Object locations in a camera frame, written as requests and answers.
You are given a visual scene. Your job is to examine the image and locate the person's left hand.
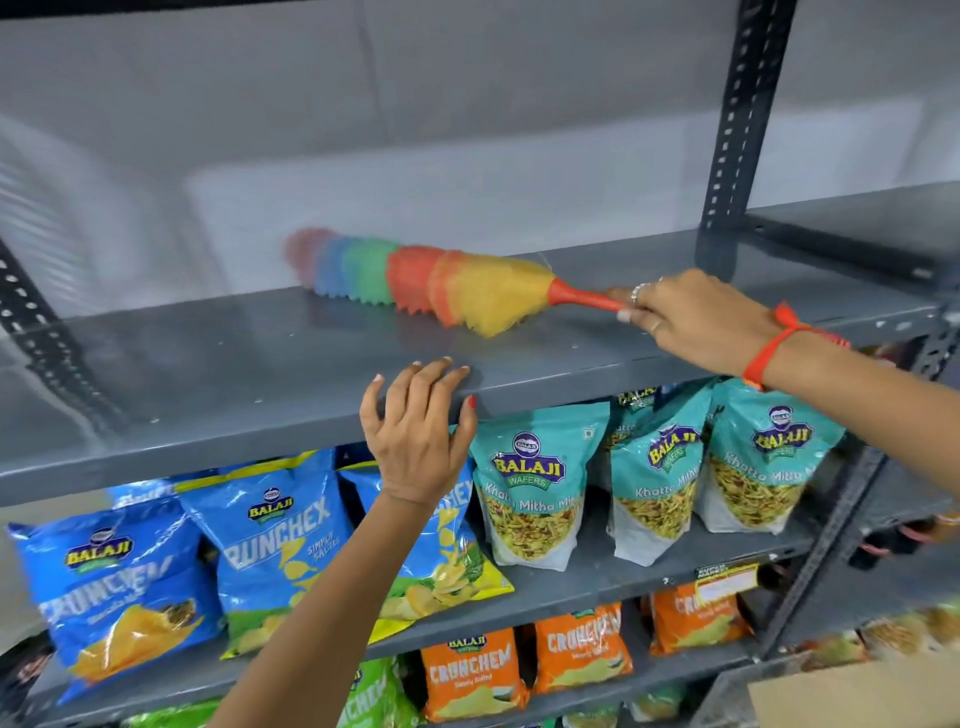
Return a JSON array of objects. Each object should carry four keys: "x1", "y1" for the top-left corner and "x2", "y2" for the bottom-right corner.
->
[{"x1": 359, "y1": 357, "x2": 480, "y2": 508}]

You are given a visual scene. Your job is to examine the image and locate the person's right hand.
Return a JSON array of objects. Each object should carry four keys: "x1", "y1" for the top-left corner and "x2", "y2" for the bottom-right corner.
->
[{"x1": 604, "y1": 268, "x2": 783, "y2": 374}]

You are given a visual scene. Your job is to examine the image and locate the rainbow feather duster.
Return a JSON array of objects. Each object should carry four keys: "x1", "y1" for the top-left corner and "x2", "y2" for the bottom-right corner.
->
[{"x1": 283, "y1": 227, "x2": 633, "y2": 339}]

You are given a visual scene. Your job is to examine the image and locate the person's left forearm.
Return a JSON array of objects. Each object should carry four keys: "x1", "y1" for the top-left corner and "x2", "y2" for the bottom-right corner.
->
[{"x1": 208, "y1": 491, "x2": 445, "y2": 728}]

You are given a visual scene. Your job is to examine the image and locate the person's right forearm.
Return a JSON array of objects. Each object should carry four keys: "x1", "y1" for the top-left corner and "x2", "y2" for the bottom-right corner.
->
[{"x1": 750, "y1": 322, "x2": 960, "y2": 498}]

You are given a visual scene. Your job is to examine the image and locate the teal snack mix packet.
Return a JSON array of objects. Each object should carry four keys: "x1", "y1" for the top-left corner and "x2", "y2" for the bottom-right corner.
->
[
  {"x1": 600, "y1": 386, "x2": 663, "y2": 451},
  {"x1": 468, "y1": 401, "x2": 612, "y2": 573},
  {"x1": 697, "y1": 377, "x2": 847, "y2": 535},
  {"x1": 607, "y1": 381, "x2": 717, "y2": 568}
]

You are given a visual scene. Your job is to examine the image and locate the blue chips packet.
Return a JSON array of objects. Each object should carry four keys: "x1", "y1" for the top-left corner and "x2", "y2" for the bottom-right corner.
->
[
  {"x1": 180, "y1": 450, "x2": 355, "y2": 661},
  {"x1": 337, "y1": 457, "x2": 516, "y2": 646},
  {"x1": 7, "y1": 498, "x2": 225, "y2": 705},
  {"x1": 108, "y1": 476, "x2": 220, "y2": 513}
]

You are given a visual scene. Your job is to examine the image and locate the red wrist thread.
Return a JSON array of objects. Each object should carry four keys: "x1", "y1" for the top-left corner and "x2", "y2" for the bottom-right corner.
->
[{"x1": 741, "y1": 302, "x2": 852, "y2": 391}]

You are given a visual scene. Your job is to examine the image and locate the grey metal shelving rack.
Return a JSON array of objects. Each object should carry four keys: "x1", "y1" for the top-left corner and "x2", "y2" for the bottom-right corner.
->
[
  {"x1": 0, "y1": 0, "x2": 950, "y2": 728},
  {"x1": 697, "y1": 180, "x2": 960, "y2": 728}
]

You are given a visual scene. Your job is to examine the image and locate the orange chips packet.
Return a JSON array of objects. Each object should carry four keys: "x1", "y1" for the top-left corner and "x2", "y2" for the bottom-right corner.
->
[
  {"x1": 648, "y1": 583, "x2": 754, "y2": 657},
  {"x1": 420, "y1": 628, "x2": 531, "y2": 723},
  {"x1": 534, "y1": 602, "x2": 634, "y2": 695}
]

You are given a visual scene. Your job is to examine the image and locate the green chips packet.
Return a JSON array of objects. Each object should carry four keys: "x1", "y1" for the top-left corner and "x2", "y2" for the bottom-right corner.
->
[
  {"x1": 120, "y1": 699, "x2": 223, "y2": 728},
  {"x1": 337, "y1": 657, "x2": 420, "y2": 728}
]

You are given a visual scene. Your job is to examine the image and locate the yellow shelf price label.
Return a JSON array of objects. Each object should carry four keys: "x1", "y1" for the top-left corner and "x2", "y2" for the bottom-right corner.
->
[{"x1": 693, "y1": 562, "x2": 761, "y2": 606}]

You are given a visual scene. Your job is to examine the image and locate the dark bottles with red bands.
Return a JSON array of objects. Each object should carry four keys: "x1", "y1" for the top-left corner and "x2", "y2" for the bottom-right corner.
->
[{"x1": 847, "y1": 510, "x2": 960, "y2": 571}]

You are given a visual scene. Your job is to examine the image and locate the clear snack mix packet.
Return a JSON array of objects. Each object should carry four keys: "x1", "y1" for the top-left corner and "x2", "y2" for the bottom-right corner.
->
[
  {"x1": 924, "y1": 600, "x2": 960, "y2": 646},
  {"x1": 796, "y1": 631, "x2": 870, "y2": 671},
  {"x1": 858, "y1": 613, "x2": 931, "y2": 657}
]

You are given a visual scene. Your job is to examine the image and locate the dark snack packet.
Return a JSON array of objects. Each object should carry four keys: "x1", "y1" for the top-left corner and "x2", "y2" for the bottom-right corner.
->
[{"x1": 0, "y1": 633, "x2": 55, "y2": 715}]

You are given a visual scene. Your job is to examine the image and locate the brown cardboard box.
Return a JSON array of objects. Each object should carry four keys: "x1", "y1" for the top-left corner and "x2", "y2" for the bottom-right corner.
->
[{"x1": 746, "y1": 651, "x2": 960, "y2": 728}]

